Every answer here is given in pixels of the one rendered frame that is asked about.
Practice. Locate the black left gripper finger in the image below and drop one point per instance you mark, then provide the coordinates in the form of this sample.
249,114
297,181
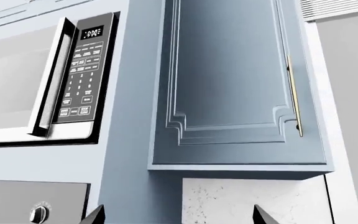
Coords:
96,216

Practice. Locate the silver oven knob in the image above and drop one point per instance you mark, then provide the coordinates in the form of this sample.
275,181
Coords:
39,214

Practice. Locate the stainless oven control panel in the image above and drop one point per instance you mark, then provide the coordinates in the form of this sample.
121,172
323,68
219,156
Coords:
26,200

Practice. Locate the blue tall appliance cabinet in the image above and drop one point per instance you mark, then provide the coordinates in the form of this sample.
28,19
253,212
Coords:
117,161

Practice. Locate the black microwave control panel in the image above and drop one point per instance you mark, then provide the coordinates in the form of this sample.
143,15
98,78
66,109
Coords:
84,70

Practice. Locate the white built-in microwave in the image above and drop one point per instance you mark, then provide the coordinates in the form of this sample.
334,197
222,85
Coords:
20,81

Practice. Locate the blue upper cabinet door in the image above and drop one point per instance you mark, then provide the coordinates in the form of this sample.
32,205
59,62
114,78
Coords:
228,88

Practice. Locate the white ventilation grille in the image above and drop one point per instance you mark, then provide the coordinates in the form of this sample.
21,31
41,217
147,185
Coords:
337,9

